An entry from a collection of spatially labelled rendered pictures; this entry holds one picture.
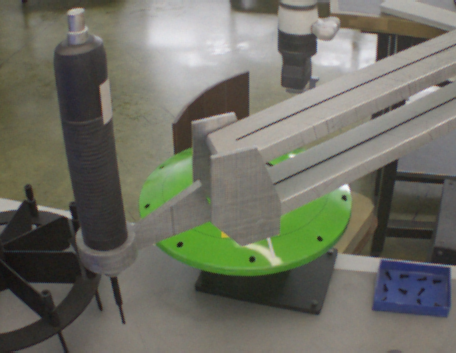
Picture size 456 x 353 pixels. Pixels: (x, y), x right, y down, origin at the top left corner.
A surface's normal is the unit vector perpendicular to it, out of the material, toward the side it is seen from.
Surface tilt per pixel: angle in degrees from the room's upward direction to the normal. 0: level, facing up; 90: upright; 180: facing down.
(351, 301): 0
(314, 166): 17
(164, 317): 0
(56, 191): 0
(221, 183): 90
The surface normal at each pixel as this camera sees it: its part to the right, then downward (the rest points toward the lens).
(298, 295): 0.00, -0.82
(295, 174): -0.28, -0.73
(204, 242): -0.18, -0.54
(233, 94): 0.65, 0.43
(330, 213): 0.36, -0.65
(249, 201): 0.32, 0.54
